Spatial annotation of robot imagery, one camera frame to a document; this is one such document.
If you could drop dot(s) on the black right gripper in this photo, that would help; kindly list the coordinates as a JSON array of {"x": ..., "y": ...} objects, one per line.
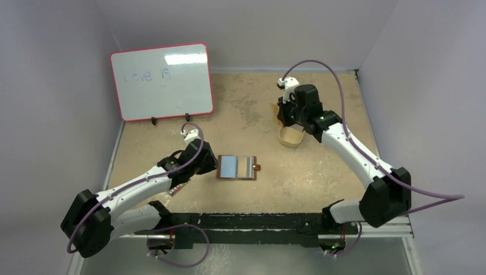
[{"x": 286, "y": 115}]

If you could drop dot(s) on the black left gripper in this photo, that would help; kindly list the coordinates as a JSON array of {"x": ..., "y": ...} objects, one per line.
[{"x": 211, "y": 164}]

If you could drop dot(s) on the brown leather card holder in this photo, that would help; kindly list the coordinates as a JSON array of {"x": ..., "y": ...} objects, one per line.
[{"x": 232, "y": 167}]

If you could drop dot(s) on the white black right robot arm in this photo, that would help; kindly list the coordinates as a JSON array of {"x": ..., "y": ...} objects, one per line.
[{"x": 387, "y": 193}]

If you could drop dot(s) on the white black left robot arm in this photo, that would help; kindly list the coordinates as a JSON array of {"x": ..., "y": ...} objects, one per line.
[{"x": 121, "y": 201}]

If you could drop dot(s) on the beige oval card tray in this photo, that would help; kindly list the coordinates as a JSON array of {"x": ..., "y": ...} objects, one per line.
[{"x": 290, "y": 137}]

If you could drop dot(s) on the pack of coloured markers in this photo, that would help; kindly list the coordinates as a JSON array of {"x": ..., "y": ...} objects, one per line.
[{"x": 173, "y": 191}]

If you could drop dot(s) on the pink framed whiteboard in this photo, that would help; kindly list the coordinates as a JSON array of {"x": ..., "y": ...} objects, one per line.
[{"x": 163, "y": 82}]

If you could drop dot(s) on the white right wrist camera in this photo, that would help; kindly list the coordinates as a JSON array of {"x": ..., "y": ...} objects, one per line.
[{"x": 287, "y": 82}]

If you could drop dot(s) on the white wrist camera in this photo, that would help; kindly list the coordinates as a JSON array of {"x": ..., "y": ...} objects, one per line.
[
  {"x": 189, "y": 136},
  {"x": 287, "y": 82}
]

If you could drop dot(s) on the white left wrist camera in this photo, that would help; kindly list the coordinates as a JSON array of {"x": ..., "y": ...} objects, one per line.
[{"x": 189, "y": 136}]

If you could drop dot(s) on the aluminium rail frame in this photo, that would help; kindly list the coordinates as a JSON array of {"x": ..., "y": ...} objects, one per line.
[{"x": 186, "y": 229}]

